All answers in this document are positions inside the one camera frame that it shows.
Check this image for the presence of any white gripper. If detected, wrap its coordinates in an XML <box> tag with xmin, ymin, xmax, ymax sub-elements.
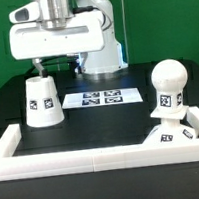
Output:
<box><xmin>9</xmin><ymin>10</ymin><xmax>105</xmax><ymax>78</ymax></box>

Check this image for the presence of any white lamp shade cone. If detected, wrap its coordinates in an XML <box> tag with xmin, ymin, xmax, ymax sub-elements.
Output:
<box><xmin>25</xmin><ymin>75</ymin><xmax>65</xmax><ymax>128</ymax></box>

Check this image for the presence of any white lamp bulb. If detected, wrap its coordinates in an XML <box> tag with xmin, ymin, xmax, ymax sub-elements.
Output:
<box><xmin>151</xmin><ymin>59</ymin><xmax>188</xmax><ymax>114</ymax></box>

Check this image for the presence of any white lamp base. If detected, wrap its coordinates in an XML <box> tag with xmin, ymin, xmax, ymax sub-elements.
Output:
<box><xmin>137</xmin><ymin>103</ymin><xmax>199</xmax><ymax>147</ymax></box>

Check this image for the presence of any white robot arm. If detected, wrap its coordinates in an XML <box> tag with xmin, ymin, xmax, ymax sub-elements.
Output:
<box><xmin>9</xmin><ymin>0</ymin><xmax>128</xmax><ymax>79</ymax></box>

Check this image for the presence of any white marker sheet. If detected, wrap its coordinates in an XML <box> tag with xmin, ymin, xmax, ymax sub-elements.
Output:
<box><xmin>62</xmin><ymin>88</ymin><xmax>143</xmax><ymax>109</ymax></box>

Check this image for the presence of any black cable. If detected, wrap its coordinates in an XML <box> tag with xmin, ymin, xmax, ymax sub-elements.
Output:
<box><xmin>21</xmin><ymin>53</ymin><xmax>82</xmax><ymax>77</ymax></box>

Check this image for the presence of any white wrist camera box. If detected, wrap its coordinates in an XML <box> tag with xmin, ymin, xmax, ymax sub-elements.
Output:
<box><xmin>9</xmin><ymin>1</ymin><xmax>41</xmax><ymax>24</ymax></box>

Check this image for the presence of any white U-shaped frame fence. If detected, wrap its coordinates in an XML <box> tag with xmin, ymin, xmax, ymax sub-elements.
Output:
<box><xmin>0</xmin><ymin>107</ymin><xmax>199</xmax><ymax>181</ymax></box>

